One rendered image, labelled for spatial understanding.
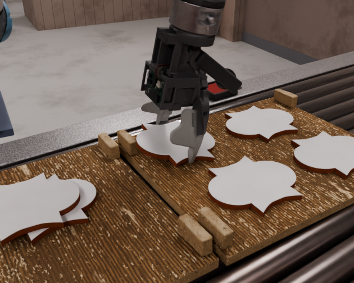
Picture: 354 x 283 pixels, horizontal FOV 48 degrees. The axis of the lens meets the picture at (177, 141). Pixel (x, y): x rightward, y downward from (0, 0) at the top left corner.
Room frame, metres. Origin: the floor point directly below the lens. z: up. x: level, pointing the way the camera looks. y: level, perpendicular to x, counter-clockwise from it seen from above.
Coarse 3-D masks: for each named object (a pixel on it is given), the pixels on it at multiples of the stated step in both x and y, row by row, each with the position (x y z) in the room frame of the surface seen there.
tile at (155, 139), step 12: (144, 132) 0.62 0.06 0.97; (156, 132) 0.63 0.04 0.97; (168, 132) 0.64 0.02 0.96; (144, 144) 0.58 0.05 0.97; (156, 144) 0.59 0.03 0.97; (168, 144) 0.59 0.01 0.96; (204, 144) 0.62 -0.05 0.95; (156, 156) 0.56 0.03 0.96; (168, 156) 0.56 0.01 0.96; (180, 156) 0.56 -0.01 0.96; (204, 156) 0.58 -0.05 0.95
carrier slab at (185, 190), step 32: (224, 128) 0.71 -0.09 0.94; (320, 128) 0.71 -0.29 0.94; (128, 160) 0.60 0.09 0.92; (160, 160) 0.58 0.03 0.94; (224, 160) 0.58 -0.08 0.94; (256, 160) 0.58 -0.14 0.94; (288, 160) 0.58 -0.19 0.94; (160, 192) 0.50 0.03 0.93; (192, 192) 0.49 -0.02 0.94; (320, 192) 0.49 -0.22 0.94; (352, 192) 0.49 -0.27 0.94; (256, 224) 0.42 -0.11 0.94; (288, 224) 0.42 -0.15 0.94; (224, 256) 0.36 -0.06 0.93
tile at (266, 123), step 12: (252, 108) 0.78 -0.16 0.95; (228, 120) 0.72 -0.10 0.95; (240, 120) 0.72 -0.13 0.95; (252, 120) 0.72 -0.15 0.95; (264, 120) 0.72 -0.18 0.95; (276, 120) 0.72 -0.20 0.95; (288, 120) 0.72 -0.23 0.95; (228, 132) 0.68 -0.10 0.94; (240, 132) 0.67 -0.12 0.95; (252, 132) 0.67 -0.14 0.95; (264, 132) 0.67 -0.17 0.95; (276, 132) 0.67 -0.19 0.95; (288, 132) 0.68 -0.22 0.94
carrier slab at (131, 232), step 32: (64, 160) 0.58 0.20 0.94; (96, 160) 0.58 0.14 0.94; (128, 192) 0.49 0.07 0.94; (96, 224) 0.42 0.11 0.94; (128, 224) 0.42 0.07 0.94; (160, 224) 0.42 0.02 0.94; (0, 256) 0.36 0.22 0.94; (32, 256) 0.36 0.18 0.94; (64, 256) 0.36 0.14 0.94; (96, 256) 0.36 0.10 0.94; (128, 256) 0.36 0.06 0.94; (160, 256) 0.36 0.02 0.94; (192, 256) 0.36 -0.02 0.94
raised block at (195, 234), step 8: (184, 216) 0.40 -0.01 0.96; (184, 224) 0.39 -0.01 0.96; (192, 224) 0.39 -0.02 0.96; (184, 232) 0.39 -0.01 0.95; (192, 232) 0.37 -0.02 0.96; (200, 232) 0.37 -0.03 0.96; (192, 240) 0.37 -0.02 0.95; (200, 240) 0.36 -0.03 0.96; (208, 240) 0.36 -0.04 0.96; (200, 248) 0.36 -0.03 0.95; (208, 248) 0.36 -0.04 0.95
